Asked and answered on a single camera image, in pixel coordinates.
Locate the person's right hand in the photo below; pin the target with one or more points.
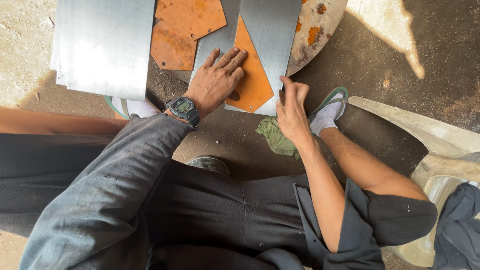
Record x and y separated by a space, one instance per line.
292 116

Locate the person's left hand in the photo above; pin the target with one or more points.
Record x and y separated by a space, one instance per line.
213 84

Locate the person's right fingers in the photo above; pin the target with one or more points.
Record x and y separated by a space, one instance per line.
296 93

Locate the orange rusty triangular template plate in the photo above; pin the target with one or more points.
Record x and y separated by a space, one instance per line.
255 82

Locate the person's right white sock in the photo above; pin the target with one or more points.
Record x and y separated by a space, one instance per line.
326 116

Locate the person's white sock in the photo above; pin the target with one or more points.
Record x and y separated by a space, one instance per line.
140 108
326 116

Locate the person's right green sandal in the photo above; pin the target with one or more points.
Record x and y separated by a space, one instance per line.
337 95

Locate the person's green sandal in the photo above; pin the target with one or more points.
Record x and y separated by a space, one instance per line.
112 107
337 95

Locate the crumpled green rag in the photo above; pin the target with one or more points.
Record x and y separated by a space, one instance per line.
275 137

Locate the narrow shiny steel sheet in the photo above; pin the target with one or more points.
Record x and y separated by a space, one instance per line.
270 33

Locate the round rusty metal table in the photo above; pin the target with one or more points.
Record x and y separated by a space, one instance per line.
315 30

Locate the person's right leg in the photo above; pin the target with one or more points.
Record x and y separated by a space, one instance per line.
367 165

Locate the person's leg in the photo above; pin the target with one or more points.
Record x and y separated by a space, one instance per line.
56 122
367 165

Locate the shiny black round container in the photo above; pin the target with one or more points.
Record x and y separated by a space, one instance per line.
208 164

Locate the black digital wristwatch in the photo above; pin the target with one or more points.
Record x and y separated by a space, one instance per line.
183 107

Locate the rusty orange plate with holes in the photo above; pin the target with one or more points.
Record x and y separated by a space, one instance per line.
191 17
172 48

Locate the person's black shorts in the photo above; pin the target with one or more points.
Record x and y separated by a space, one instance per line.
232 210

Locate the dirty white plastic chair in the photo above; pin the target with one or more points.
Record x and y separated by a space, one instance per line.
431 150

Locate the person's left white sock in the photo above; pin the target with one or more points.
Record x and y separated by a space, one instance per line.
140 108

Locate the person's left green sandal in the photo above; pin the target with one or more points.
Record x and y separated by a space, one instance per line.
112 107

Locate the wide shiny steel sheet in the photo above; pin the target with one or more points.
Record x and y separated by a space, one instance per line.
103 45

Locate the dark grey cloth bundle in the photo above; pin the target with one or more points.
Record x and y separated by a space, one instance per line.
459 225

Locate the person's grey shirt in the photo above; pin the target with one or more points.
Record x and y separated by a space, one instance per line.
93 195

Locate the person's left leg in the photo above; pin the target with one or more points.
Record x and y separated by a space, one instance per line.
56 122

